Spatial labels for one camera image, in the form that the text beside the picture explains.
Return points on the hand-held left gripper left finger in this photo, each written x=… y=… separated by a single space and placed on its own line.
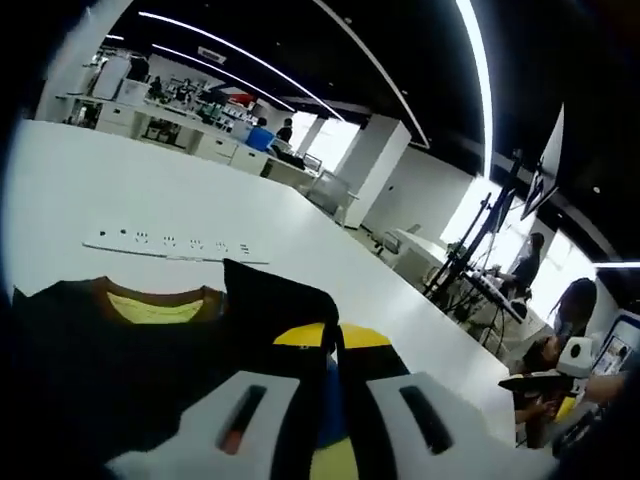
x=210 y=425

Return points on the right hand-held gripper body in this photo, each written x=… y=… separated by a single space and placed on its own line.
x=576 y=356

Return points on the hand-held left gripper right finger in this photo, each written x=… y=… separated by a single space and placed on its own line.
x=425 y=440

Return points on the black yellow blue garment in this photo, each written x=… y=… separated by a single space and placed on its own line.
x=150 y=360

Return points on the white framed screen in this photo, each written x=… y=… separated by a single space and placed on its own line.
x=617 y=350

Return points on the white equipment table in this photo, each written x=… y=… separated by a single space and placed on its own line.
x=492 y=286

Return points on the black display stand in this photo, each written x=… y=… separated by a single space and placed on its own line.
x=480 y=237

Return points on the white recessed power strip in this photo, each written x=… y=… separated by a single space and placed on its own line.
x=175 y=245

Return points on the white low cabinet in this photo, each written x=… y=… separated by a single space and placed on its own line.
x=410 y=248

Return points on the large tilted display screen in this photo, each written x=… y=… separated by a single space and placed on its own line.
x=547 y=160

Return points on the white square pillar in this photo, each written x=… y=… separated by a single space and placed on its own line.
x=385 y=172
x=67 y=65

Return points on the translucent grey chair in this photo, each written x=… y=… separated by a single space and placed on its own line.
x=332 y=191

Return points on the long white office desk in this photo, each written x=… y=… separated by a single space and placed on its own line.
x=200 y=135

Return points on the wide ceiling light strip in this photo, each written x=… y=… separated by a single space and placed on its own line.
x=480 y=75

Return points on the thin ceiling light strip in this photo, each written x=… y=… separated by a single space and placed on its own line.
x=240 y=50
x=225 y=75

